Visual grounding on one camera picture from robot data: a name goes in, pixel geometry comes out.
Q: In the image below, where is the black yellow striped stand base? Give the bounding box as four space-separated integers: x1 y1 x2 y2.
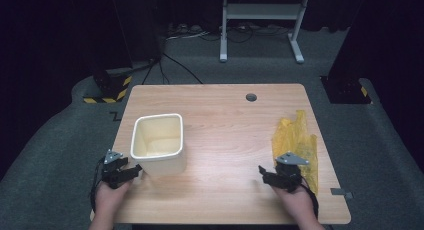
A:
320 75 373 105
82 68 133 104

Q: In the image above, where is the person's left hand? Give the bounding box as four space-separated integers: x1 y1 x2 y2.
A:
94 179 133 214

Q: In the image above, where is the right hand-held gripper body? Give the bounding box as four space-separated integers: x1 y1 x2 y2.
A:
271 151 310 193

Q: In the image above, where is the person's right hand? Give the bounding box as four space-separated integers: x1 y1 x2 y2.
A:
271 184 318 221

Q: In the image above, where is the black floor cable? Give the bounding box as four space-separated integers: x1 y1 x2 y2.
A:
162 52 204 85
141 58 162 86

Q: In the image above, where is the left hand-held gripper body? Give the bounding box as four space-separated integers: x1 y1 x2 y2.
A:
101 149 133 190

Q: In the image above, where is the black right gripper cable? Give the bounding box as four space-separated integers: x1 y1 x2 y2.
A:
300 177 320 220

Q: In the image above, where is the white power strip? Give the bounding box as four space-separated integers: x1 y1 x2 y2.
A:
165 23 212 42

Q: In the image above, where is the yellow plastic bag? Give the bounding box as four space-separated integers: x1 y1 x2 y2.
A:
271 109 319 196

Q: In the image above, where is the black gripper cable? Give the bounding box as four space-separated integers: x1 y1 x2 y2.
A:
300 177 320 220
89 157 105 213

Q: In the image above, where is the cream plastic bin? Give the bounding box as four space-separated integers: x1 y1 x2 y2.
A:
129 113 188 178

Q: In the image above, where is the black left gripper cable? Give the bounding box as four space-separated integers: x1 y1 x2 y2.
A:
89 157 105 213

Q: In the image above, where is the white metal stand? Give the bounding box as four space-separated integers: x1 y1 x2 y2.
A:
218 0 313 64

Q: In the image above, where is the black cable bundle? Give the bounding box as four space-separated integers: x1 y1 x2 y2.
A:
199 23 292 44

